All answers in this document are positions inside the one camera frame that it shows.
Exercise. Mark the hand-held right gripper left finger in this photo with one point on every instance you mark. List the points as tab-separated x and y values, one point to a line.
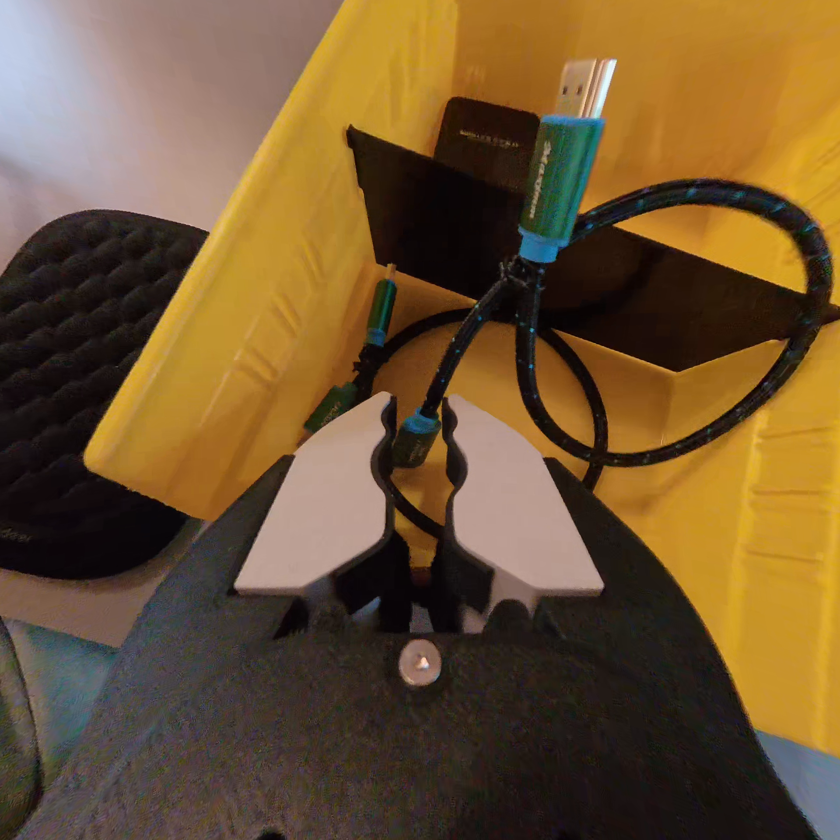
308	525

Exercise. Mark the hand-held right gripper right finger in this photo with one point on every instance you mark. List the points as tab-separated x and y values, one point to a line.
518	525

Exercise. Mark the yellow plastic bin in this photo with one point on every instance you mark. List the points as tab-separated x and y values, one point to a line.
262	262

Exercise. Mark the black square HDMI adapter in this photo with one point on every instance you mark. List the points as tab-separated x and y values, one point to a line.
485	138

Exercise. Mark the black mesh pad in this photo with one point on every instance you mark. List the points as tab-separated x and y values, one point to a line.
85	361

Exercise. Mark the black bin divider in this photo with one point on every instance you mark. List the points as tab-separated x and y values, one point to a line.
426	216

